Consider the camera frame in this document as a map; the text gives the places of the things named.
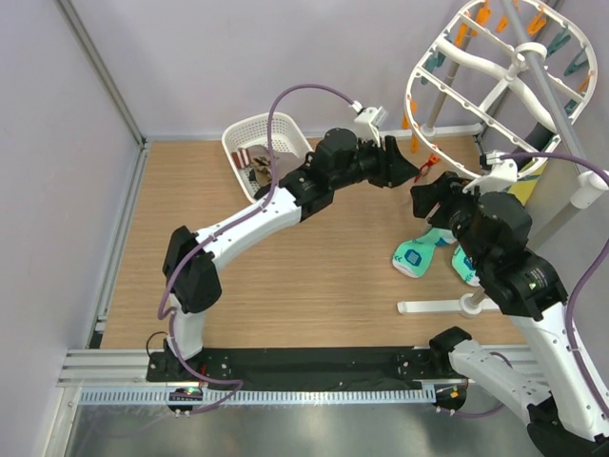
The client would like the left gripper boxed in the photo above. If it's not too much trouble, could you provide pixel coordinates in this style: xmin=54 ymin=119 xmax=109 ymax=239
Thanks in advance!
xmin=330 ymin=132 xmax=419 ymax=191

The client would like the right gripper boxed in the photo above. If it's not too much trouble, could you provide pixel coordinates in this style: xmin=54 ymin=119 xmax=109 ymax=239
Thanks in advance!
xmin=408 ymin=169 xmax=492 ymax=268

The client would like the red sock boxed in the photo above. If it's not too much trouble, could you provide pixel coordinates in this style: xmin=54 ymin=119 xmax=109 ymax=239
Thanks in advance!
xmin=414 ymin=153 xmax=442 ymax=183

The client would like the teal patterned sock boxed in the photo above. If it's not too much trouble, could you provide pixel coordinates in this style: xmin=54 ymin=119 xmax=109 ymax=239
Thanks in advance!
xmin=392 ymin=228 xmax=456 ymax=279
xmin=451 ymin=245 xmax=480 ymax=287

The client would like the white round clip hanger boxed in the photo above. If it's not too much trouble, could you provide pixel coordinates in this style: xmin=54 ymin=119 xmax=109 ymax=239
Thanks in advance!
xmin=403 ymin=1 xmax=598 ymax=182

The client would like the grey sock rust striped cuff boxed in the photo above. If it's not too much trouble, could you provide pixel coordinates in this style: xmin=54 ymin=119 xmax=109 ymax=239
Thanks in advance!
xmin=231 ymin=148 xmax=252 ymax=169

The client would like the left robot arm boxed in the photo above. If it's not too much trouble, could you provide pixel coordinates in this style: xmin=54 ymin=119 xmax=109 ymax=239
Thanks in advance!
xmin=158 ymin=129 xmax=419 ymax=381

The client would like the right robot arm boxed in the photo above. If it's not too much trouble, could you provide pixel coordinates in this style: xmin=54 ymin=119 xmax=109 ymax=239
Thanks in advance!
xmin=410 ymin=171 xmax=608 ymax=456

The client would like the yellow sock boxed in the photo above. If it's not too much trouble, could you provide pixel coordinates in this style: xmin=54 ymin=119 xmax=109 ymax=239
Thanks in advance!
xmin=507 ymin=171 xmax=540 ymax=206

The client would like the white and grey drying rack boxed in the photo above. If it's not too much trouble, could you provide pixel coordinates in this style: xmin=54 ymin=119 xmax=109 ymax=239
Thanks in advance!
xmin=380 ymin=0 xmax=609 ymax=319

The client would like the white perforated plastic basket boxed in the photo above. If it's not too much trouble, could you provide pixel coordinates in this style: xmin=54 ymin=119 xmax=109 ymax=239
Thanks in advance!
xmin=222 ymin=112 xmax=312 ymax=203

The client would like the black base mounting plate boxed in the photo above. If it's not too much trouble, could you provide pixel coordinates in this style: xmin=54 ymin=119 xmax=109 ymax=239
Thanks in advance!
xmin=145 ymin=346 xmax=472 ymax=385

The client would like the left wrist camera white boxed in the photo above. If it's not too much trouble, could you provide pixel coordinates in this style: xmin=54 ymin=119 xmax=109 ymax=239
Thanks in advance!
xmin=354 ymin=107 xmax=387 ymax=147

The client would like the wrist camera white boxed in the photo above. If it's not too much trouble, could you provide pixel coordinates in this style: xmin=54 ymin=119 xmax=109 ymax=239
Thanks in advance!
xmin=354 ymin=107 xmax=387 ymax=147
xmin=463 ymin=151 xmax=519 ymax=194

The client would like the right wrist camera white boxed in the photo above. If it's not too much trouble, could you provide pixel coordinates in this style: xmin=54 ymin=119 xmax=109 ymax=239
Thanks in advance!
xmin=463 ymin=151 xmax=519 ymax=194

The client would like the slotted grey cable duct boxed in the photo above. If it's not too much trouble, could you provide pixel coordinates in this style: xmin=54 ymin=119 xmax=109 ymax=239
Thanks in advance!
xmin=79 ymin=386 xmax=436 ymax=407

